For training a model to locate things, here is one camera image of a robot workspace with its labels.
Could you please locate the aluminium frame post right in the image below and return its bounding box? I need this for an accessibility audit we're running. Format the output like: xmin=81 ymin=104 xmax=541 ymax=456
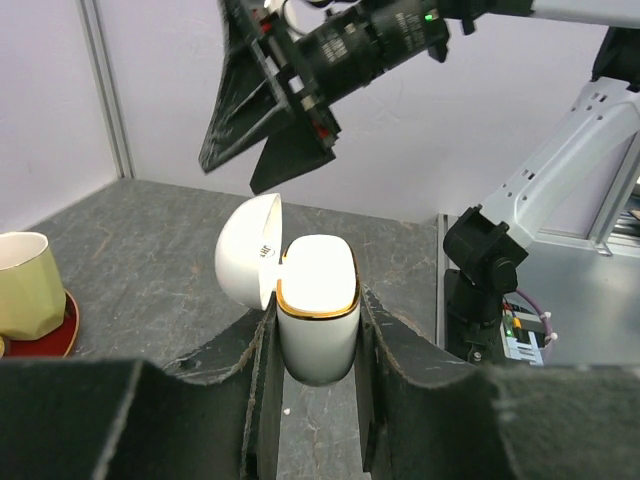
xmin=76 ymin=0 xmax=135 ymax=179

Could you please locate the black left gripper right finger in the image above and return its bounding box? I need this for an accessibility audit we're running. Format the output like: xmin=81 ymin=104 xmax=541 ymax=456
xmin=354 ymin=289 xmax=639 ymax=479

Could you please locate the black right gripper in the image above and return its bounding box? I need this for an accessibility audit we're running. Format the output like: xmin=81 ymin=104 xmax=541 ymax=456
xmin=198 ymin=1 xmax=340 ymax=195

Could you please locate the red round lacquer tray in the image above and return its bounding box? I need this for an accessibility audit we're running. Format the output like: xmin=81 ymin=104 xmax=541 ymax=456
xmin=1 ymin=290 xmax=80 ymax=359

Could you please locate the pale green mug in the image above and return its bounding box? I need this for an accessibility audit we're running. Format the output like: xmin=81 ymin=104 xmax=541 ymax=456
xmin=1 ymin=232 xmax=66 ymax=341

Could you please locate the small white charging case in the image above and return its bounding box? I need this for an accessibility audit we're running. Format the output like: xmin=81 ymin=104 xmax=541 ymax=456
xmin=215 ymin=193 xmax=361 ymax=386

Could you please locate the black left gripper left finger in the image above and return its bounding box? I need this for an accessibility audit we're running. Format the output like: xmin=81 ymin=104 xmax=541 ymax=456
xmin=1 ymin=307 xmax=284 ymax=479

